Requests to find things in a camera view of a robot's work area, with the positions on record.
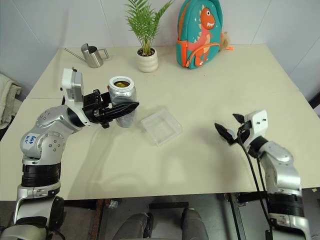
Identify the dark object at wall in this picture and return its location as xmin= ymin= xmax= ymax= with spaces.
xmin=308 ymin=88 xmax=320 ymax=110

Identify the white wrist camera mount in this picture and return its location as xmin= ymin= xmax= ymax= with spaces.
xmin=241 ymin=109 xmax=269 ymax=149
xmin=60 ymin=67 xmax=89 ymax=127

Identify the grey rounded shape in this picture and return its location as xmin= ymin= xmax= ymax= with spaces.
xmin=180 ymin=207 xmax=210 ymax=240
xmin=119 ymin=211 xmax=154 ymax=240

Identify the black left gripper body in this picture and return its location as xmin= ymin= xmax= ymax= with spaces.
xmin=81 ymin=89 xmax=113 ymax=130

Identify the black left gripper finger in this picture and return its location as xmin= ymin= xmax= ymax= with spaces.
xmin=99 ymin=91 xmax=112 ymax=107
xmin=96 ymin=101 xmax=140 ymax=122

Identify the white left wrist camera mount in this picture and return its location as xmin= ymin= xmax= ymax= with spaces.
xmin=60 ymin=67 xmax=89 ymax=127

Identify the brown table leg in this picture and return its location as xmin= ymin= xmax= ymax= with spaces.
xmin=89 ymin=199 xmax=105 ymax=240

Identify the green palm plant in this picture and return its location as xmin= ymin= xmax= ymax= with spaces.
xmin=123 ymin=0 xmax=176 ymax=55

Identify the clear jar with silver wrap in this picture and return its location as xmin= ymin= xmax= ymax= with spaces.
xmin=107 ymin=76 xmax=138 ymax=129

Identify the steel watering can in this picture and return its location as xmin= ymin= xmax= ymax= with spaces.
xmin=64 ymin=42 xmax=112 ymax=69

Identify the beige cloth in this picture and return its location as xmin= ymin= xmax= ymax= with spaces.
xmin=0 ymin=73 xmax=23 ymax=130

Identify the white ribbed plant pot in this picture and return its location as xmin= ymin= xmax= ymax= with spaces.
xmin=136 ymin=47 xmax=160 ymax=74

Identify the teal dinosaur backpack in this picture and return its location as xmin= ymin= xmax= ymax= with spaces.
xmin=175 ymin=0 xmax=225 ymax=70

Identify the clear plastic box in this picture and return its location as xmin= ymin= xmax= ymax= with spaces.
xmin=140 ymin=107 xmax=183 ymax=147

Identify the fluffy beige keychain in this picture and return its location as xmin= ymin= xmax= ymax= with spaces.
xmin=219 ymin=31 xmax=235 ymax=52

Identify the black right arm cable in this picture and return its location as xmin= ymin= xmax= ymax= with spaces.
xmin=237 ymin=127 xmax=275 ymax=240

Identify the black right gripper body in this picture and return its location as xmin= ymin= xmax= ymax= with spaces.
xmin=234 ymin=121 xmax=252 ymax=146

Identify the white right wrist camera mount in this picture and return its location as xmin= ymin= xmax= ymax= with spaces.
xmin=241 ymin=109 xmax=269 ymax=149

